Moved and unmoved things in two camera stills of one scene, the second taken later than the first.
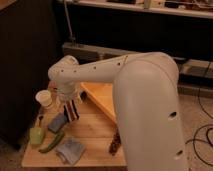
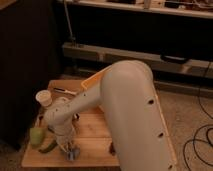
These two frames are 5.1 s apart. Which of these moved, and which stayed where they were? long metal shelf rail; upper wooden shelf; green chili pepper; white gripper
Moved: white gripper
Stayed: long metal shelf rail; green chili pepper; upper wooden shelf
